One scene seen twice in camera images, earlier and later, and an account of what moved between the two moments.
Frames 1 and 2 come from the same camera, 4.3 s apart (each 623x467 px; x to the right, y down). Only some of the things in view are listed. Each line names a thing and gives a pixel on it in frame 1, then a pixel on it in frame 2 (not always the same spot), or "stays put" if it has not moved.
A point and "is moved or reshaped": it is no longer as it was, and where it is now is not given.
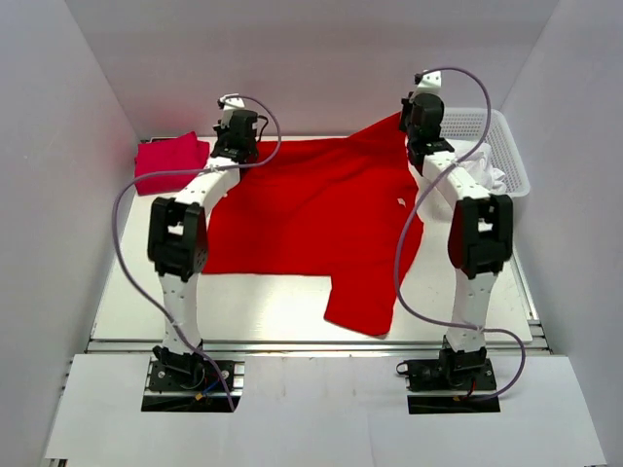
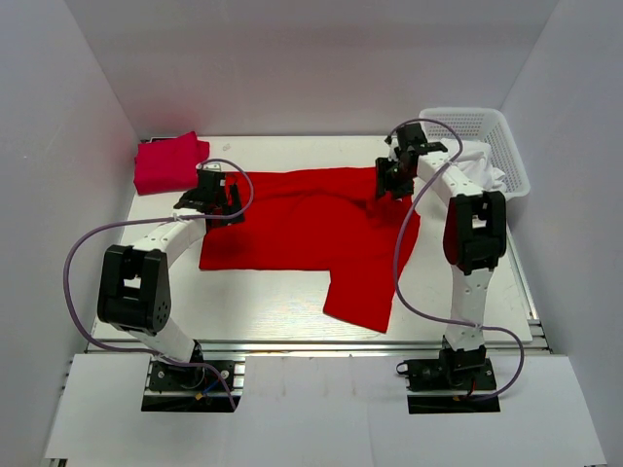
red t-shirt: x=341 y=207 is moved or reshaped
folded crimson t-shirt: x=177 y=153 stays put
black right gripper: x=407 y=108 -> x=383 y=165
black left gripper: x=220 y=133 -> x=235 y=199
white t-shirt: x=478 y=163 stays put
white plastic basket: x=471 y=124 stays put
